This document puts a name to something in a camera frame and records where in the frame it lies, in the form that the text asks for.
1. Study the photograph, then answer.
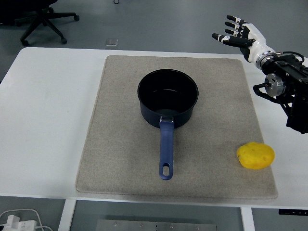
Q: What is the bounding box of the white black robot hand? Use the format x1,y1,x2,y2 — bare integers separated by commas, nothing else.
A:
211,15,275,63

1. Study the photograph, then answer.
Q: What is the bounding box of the beige grey table mat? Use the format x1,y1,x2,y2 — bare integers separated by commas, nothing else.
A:
75,55,279,199

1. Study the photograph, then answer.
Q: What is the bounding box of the grey metal plate with screws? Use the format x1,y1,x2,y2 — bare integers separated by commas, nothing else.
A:
96,219,217,231

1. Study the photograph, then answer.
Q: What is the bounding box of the yellow potato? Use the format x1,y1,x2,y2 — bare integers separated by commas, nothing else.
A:
236,141,275,170

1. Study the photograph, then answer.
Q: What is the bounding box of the blue pot with handle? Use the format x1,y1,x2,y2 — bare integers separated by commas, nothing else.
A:
137,69,199,180

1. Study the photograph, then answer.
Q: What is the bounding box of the white power strip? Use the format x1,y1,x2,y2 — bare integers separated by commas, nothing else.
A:
0,215,37,231

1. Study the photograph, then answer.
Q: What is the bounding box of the white table leg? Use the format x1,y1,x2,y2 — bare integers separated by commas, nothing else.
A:
58,199,77,231
240,206,256,231

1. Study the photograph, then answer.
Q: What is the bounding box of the black table control panel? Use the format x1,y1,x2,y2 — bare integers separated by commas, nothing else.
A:
278,209,308,216

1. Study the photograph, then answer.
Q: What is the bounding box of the black office chair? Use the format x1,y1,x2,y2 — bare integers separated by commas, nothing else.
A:
0,0,80,47

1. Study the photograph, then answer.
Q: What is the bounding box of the white power cable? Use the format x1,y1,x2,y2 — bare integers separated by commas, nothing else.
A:
0,208,52,231

